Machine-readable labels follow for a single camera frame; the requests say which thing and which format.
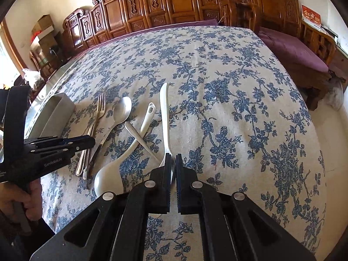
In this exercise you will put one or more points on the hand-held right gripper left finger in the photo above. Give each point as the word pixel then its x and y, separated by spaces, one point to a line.
pixel 163 190

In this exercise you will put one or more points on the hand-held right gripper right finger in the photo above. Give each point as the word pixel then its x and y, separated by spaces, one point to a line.
pixel 182 190

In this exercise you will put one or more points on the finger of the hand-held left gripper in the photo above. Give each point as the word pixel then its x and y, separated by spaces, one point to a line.
pixel 54 140
pixel 81 144

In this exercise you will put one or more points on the rectangular metal tray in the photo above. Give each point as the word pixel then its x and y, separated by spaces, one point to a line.
pixel 58 106

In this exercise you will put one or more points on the white ceramic soup spoon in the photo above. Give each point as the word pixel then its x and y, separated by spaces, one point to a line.
pixel 108 180

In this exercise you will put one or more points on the gold metal fork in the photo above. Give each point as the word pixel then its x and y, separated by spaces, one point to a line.
pixel 102 102

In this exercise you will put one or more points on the silver metal spoon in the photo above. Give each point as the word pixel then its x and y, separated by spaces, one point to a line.
pixel 122 110

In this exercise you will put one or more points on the slim metal spoon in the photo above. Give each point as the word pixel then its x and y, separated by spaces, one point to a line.
pixel 138 138

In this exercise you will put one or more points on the person's left hand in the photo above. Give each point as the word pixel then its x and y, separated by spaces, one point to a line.
pixel 31 201

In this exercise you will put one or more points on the clear plastic bag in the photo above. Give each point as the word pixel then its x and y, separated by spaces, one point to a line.
pixel 32 77

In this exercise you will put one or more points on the white cardboard box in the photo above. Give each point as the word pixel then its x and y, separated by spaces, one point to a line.
pixel 40 36

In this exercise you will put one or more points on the blue floral tablecloth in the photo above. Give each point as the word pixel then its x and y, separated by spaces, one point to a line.
pixel 231 87

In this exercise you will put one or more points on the brown cardboard box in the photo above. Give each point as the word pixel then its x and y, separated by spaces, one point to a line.
pixel 43 23

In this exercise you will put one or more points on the carved wooden sofa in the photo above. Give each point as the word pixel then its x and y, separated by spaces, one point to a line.
pixel 152 5

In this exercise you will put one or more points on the purple sofa cushion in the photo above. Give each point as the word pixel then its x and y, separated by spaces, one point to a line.
pixel 185 24

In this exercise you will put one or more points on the purple armchair cushion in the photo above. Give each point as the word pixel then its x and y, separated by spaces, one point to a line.
pixel 293 51

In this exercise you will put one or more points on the white plastic bag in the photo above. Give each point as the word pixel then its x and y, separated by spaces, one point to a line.
pixel 335 96

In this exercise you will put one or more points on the wooden side table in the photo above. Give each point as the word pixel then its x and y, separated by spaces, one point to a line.
pixel 339 57

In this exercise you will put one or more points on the carved wooden armchair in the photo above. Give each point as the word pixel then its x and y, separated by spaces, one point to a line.
pixel 274 2

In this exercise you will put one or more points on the red desk calendar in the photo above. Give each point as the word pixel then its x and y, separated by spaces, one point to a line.
pixel 311 16

